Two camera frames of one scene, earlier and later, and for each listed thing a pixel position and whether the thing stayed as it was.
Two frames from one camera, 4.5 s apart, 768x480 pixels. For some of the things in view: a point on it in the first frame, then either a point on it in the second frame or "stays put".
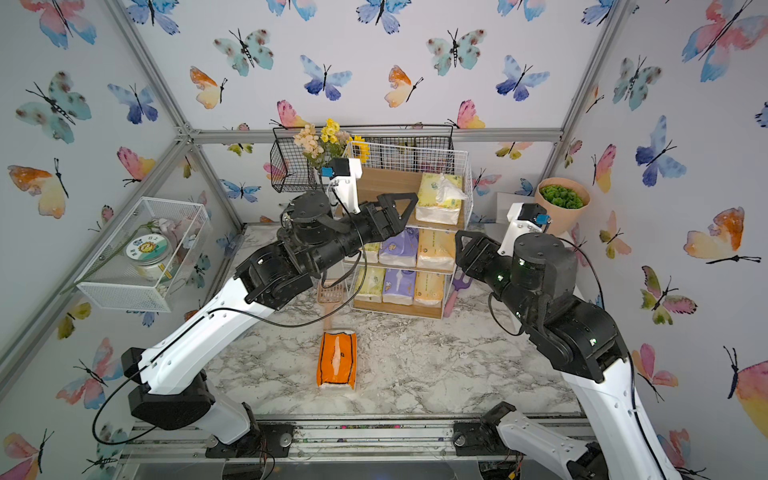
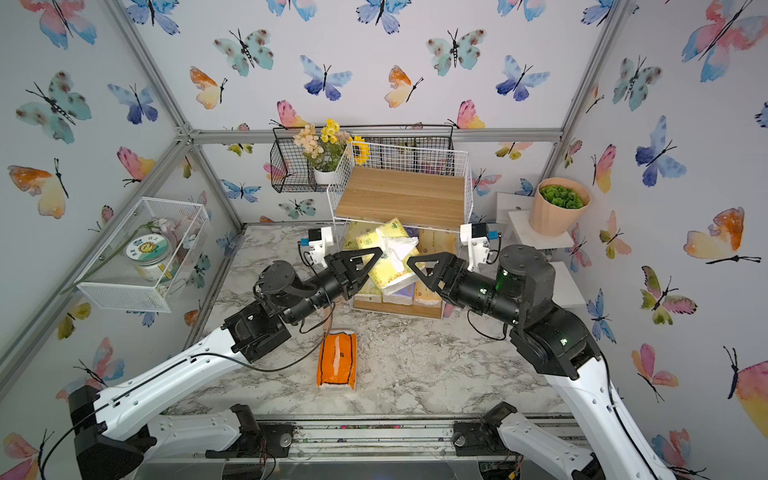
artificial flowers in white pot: (321, 147) stays put
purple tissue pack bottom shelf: (399, 286) stays put
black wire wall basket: (291, 171) stays put
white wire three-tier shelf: (409, 273) stays put
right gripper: (487, 257) → (458, 277)
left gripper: (379, 225) → (349, 279)
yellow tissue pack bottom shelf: (428, 288) stays put
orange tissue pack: (337, 359) stays put
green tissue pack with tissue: (439, 198) → (392, 271)
